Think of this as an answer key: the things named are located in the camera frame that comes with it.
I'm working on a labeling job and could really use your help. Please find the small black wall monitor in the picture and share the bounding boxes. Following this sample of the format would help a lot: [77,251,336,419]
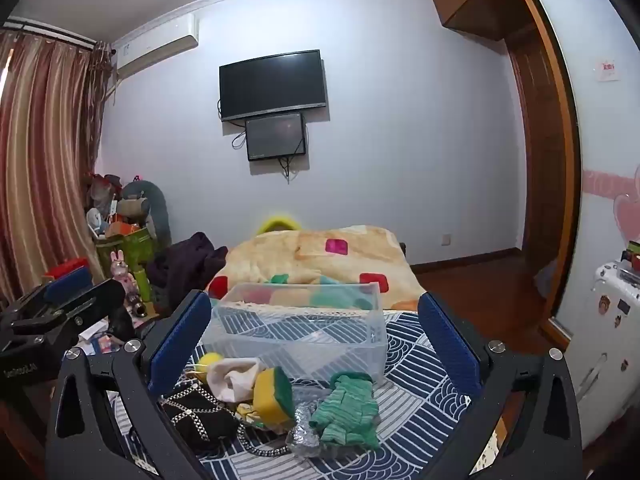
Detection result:
[245,112,307,162]

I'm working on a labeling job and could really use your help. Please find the orange blanket with coloured squares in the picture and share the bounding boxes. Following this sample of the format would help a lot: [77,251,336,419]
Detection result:
[207,225,426,312]

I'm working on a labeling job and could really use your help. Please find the silver crinkled plastic wrap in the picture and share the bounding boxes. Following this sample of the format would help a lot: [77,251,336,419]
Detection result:
[285,400,326,459]

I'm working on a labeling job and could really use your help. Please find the black chain strap bag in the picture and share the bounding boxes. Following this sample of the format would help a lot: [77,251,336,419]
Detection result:
[160,382,291,457]

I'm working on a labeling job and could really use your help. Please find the yellow green sponge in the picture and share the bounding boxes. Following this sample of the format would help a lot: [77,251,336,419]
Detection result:
[252,366,296,433]

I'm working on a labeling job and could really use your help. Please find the clear plastic storage box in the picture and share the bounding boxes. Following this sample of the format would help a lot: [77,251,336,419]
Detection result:
[199,282,388,386]

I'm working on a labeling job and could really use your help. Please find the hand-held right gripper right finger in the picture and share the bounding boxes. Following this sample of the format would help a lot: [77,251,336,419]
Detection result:
[417,292,586,480]

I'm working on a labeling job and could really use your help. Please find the white cloth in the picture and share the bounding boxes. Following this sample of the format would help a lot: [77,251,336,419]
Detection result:
[206,357,263,403]

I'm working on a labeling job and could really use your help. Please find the green knitted cloth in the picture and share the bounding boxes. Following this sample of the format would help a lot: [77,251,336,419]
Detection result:
[309,371,381,451]

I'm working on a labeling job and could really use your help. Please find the red box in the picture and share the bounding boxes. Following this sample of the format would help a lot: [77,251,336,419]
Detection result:
[45,258,90,281]

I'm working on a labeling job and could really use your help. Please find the yellow plush ball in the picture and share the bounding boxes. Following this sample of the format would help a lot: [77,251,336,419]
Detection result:
[197,351,224,381]

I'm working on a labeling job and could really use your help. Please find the white air conditioner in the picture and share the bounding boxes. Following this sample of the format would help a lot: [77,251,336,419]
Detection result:
[112,14,200,81]

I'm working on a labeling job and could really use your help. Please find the white small refrigerator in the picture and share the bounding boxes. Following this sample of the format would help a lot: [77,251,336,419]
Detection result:
[565,259,640,447]

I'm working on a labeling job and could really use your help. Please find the red striped curtain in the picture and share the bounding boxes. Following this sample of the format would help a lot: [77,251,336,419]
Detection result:
[0,27,113,302]

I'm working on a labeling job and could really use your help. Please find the pile of toys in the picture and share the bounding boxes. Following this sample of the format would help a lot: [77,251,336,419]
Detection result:
[82,172,151,241]

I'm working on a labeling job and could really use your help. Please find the wooden door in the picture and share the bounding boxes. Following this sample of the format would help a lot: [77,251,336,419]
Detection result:
[507,25,557,311]

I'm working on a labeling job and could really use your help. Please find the green bottle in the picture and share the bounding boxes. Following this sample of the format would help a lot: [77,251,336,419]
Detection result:
[132,267,151,307]

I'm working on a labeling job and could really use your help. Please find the dark purple clothing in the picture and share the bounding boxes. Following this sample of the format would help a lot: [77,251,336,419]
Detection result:
[147,232,228,312]

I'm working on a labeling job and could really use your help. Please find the blue white patterned sheet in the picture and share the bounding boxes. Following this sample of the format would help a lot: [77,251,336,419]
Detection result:
[107,295,501,480]

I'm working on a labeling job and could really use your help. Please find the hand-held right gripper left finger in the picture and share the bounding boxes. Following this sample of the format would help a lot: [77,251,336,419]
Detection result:
[45,289,221,480]

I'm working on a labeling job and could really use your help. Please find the yellow plush item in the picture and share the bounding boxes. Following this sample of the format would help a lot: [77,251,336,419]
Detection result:
[256,214,301,235]

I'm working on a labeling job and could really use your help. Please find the black wall television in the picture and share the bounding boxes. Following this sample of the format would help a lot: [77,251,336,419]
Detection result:
[219,50,328,122]

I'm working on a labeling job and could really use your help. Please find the pink rabbit toy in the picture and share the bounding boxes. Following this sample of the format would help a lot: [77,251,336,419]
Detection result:
[110,249,137,302]

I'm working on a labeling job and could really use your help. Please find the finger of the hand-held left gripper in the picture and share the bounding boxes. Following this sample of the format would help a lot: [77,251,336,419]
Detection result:
[27,266,96,312]
[42,277,127,335]

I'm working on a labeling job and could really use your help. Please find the green cardboard box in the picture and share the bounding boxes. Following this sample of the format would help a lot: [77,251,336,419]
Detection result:
[95,227,151,282]

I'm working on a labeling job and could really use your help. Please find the grey plush toy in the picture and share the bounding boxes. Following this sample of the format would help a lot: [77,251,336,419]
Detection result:
[122,180,172,247]

